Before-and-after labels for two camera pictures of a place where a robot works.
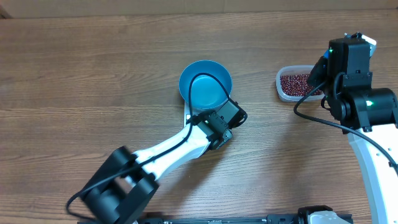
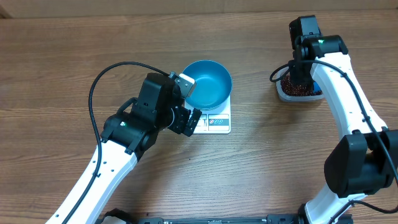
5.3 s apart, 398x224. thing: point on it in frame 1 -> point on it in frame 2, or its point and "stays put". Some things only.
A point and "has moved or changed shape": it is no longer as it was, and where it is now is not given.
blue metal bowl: [206, 93] stays put
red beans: [296, 84] stays put
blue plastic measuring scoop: [326, 55] has moved or changed shape
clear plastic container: [291, 83] stays put
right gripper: [321, 76] -> [296, 77]
